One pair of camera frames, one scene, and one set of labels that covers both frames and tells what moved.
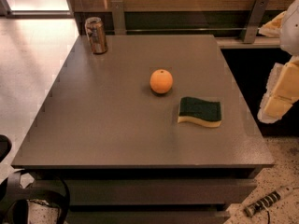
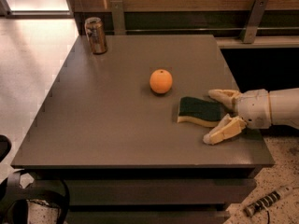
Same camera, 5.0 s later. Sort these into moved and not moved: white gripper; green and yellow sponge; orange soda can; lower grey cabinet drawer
Moved: white gripper
Not moved: green and yellow sponge; orange soda can; lower grey cabinet drawer
